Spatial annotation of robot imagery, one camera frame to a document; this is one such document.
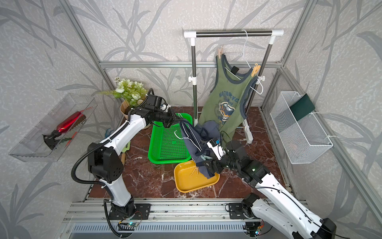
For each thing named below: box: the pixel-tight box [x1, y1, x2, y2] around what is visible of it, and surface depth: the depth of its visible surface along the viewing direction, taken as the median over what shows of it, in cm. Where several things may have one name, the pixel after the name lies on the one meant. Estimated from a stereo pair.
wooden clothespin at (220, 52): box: [217, 46, 224, 60], surface depth 85 cm
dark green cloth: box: [289, 93, 316, 122], surface depth 72 cm
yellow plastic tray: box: [174, 160, 220, 194], surface depth 86 cm
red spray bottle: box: [42, 110, 87, 150], surface depth 65 cm
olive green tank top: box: [199, 54, 258, 142], surface depth 88 cm
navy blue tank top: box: [179, 119, 221, 180], surface depth 86 cm
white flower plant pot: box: [100, 76, 148, 119], surface depth 93 cm
